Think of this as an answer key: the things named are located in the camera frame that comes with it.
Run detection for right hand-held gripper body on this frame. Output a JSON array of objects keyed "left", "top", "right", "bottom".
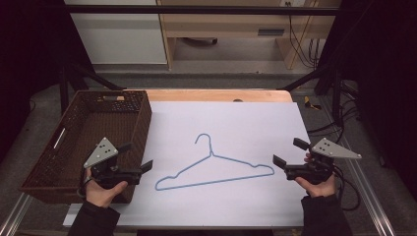
[{"left": 284, "top": 137, "right": 363, "bottom": 186}]

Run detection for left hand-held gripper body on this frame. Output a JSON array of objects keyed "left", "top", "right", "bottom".
[{"left": 83, "top": 137, "right": 143, "bottom": 190}]

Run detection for brown woven basket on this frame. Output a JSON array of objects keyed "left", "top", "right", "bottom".
[{"left": 19, "top": 89, "right": 153, "bottom": 205}]

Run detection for blue wire clothes hanger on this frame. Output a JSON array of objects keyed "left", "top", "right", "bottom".
[{"left": 154, "top": 133, "right": 275, "bottom": 192}]

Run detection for person's right hand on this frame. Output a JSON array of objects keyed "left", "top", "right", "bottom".
[{"left": 294, "top": 152, "right": 337, "bottom": 199}]

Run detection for person's left hand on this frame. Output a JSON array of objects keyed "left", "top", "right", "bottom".
[{"left": 85, "top": 167, "right": 129, "bottom": 209}]

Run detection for yellow black tool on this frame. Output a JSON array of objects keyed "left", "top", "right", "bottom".
[{"left": 303, "top": 95, "right": 323, "bottom": 111}]

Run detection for white paper sheet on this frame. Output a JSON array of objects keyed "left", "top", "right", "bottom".
[{"left": 62, "top": 100, "right": 312, "bottom": 228}]

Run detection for black stand leg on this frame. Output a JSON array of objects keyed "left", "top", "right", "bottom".
[
  {"left": 280, "top": 62, "right": 344, "bottom": 124},
  {"left": 58, "top": 62, "right": 127, "bottom": 114}
]

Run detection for wooden desk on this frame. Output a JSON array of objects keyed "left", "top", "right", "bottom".
[{"left": 124, "top": 88, "right": 293, "bottom": 103}]

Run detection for white cabinet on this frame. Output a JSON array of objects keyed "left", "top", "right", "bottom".
[{"left": 64, "top": 0, "right": 168, "bottom": 65}]

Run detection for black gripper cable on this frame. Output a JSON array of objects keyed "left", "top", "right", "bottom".
[
  {"left": 76, "top": 165, "right": 93, "bottom": 200},
  {"left": 331, "top": 163, "right": 362, "bottom": 212}
]

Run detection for black floor cables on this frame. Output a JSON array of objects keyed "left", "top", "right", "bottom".
[{"left": 307, "top": 82, "right": 362, "bottom": 146}]

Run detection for hanging black cables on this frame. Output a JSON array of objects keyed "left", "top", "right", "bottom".
[{"left": 284, "top": 1, "right": 326, "bottom": 70}]

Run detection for black frame bar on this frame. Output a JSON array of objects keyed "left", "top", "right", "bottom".
[{"left": 65, "top": 4, "right": 340, "bottom": 17}]

